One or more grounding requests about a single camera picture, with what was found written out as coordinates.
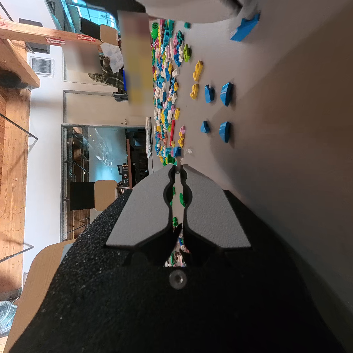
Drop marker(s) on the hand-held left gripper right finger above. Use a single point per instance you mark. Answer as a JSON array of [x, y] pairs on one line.
[[212, 215]]

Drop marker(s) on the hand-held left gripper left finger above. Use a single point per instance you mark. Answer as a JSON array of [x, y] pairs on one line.
[[143, 209]]

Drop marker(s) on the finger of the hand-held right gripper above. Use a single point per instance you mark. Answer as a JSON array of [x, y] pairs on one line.
[[193, 11]]

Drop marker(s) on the blue curved lego slope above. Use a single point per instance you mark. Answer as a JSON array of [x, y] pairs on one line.
[[205, 126], [225, 131], [226, 93], [245, 26], [209, 93]]

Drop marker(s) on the pink blue white lego assembly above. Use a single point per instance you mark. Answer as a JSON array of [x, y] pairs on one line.
[[176, 151]]

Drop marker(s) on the dark green lego brick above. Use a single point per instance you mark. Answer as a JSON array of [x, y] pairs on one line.
[[182, 200]]

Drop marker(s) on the lime green lego brick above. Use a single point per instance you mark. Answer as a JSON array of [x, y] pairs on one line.
[[187, 52]]

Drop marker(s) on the clear plastic lego piece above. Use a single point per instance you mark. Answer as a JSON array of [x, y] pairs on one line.
[[189, 150]]

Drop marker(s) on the pile of mixed lego bricks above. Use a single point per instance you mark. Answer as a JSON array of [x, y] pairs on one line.
[[165, 82]]

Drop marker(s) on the yellow lego pieces cluster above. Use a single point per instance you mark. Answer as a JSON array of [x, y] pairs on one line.
[[181, 139]]

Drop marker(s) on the yellow rounded lego plate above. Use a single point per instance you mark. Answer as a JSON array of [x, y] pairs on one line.
[[194, 91]]

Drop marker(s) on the red lego bar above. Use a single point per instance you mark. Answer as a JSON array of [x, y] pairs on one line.
[[172, 131]]

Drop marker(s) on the glass door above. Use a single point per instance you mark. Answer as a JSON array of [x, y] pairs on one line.
[[104, 149]]

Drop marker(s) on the black metal rod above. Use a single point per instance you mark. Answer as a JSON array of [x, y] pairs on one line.
[[16, 253], [19, 126]]

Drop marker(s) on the wooden timber beam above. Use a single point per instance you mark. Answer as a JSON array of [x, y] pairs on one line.
[[33, 33]]

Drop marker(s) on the clear plastic bottle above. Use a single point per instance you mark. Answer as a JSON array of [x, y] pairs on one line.
[[7, 317]]

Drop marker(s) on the wooden timber post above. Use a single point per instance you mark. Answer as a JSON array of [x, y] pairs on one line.
[[15, 165]]

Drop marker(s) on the white wall vent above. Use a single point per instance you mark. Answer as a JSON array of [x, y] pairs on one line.
[[41, 66]]

